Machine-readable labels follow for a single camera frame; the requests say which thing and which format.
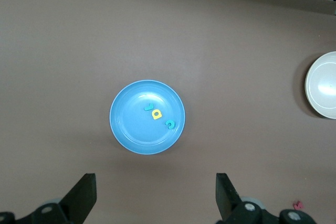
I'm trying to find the blue plate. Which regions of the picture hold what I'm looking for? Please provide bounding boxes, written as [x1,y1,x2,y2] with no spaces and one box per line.
[109,79,186,155]

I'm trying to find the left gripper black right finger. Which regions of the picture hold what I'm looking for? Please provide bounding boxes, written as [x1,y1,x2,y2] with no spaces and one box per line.
[215,173,279,224]

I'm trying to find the beige plate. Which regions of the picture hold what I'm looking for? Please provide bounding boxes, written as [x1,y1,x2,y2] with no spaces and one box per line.
[304,51,336,120]

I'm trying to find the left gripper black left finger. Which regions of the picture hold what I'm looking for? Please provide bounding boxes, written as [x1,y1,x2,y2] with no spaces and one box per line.
[33,173,97,224]

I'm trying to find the yellow foam letter a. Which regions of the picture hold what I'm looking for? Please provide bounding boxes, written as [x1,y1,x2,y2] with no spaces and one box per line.
[151,108,163,121]

